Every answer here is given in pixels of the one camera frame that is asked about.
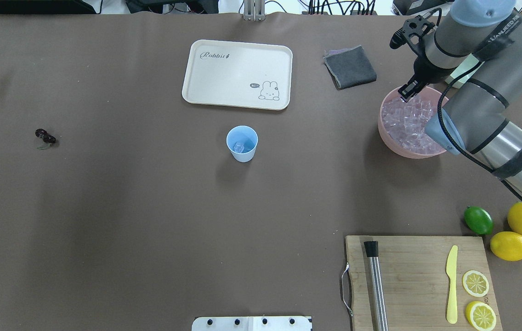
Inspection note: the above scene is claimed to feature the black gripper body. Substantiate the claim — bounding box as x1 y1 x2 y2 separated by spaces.
410 56 454 86

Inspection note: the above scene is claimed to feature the light blue plastic cup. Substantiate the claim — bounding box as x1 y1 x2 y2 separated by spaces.
226 125 259 163

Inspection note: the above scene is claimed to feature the clear ice cube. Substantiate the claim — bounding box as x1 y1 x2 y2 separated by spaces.
232 141 245 154

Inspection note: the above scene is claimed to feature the dark cherries pair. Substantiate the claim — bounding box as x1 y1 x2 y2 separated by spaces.
35 128 57 149

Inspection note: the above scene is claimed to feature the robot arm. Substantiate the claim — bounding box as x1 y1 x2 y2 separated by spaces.
390 0 522 202

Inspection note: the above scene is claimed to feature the pile of ice cubes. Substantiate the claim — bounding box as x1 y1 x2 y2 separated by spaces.
380 94 448 155

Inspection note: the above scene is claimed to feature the pink bowl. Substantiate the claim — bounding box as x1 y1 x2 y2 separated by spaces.
377 85 450 160

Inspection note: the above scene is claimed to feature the green bowl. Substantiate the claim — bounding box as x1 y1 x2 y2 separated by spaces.
445 54 479 89

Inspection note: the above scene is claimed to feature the grey folded cloth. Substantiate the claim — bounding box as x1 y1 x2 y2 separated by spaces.
323 45 377 90

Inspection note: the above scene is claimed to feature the green lime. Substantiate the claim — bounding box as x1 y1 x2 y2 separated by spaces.
464 206 494 235

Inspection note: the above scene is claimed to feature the steel muddler black tip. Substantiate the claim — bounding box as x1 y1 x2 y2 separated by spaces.
364 240 389 331

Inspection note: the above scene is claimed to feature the yellow plastic knife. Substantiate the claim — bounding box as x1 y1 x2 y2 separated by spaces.
445 245 459 325

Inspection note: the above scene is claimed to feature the cream rabbit tray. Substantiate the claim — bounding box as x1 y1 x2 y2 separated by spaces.
182 40 293 111

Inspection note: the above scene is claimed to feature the wooden cutting board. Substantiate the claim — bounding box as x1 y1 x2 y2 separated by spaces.
345 235 499 331

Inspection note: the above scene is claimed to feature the lemon half slice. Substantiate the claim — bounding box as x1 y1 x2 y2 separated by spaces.
465 300 498 331
461 270 490 297

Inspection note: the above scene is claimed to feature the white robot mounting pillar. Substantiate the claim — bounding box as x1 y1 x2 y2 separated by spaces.
191 315 313 331

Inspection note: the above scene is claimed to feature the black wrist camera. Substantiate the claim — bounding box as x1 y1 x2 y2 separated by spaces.
389 12 442 50

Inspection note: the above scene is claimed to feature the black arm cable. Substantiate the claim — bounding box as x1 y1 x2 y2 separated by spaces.
436 60 522 217

